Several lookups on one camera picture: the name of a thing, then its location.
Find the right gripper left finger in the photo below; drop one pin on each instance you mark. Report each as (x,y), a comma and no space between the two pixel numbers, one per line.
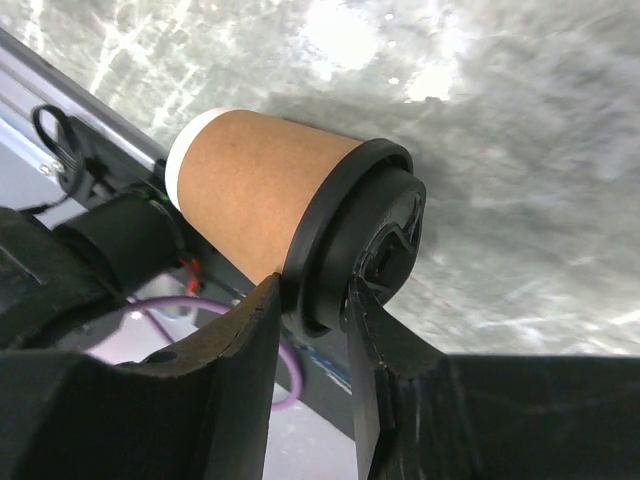
(198,409)

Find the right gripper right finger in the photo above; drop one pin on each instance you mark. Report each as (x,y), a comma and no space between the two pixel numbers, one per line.
(420,413)

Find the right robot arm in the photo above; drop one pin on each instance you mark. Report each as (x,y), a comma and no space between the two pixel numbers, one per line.
(46,289)

